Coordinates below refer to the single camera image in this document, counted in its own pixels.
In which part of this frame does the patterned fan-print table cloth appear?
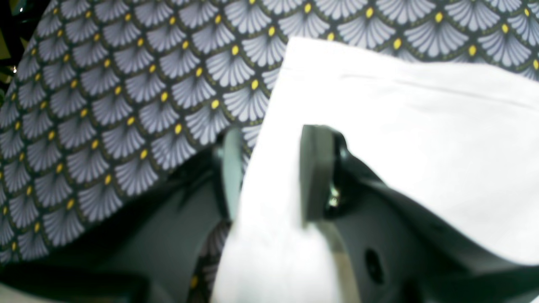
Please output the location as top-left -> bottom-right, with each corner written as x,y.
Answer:
1,0 -> 538,303

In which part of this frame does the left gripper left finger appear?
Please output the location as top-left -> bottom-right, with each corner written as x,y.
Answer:
1,128 -> 244,303

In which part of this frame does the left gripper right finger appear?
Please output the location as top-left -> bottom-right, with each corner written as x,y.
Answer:
300,125 -> 539,303

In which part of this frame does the white T-shirt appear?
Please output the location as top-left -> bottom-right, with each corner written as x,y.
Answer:
212,37 -> 538,303

